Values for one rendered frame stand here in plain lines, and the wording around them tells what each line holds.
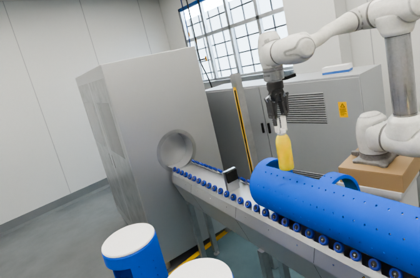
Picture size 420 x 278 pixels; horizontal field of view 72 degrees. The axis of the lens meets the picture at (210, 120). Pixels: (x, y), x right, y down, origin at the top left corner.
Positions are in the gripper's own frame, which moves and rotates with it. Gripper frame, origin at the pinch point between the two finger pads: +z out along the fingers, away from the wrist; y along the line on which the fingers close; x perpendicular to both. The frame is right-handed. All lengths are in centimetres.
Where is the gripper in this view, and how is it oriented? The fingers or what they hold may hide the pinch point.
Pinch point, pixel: (280, 124)
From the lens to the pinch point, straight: 135.8
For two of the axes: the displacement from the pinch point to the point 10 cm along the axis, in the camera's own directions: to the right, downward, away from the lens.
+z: 1.8, 9.6, 2.0
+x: 5.3, 0.7, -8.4
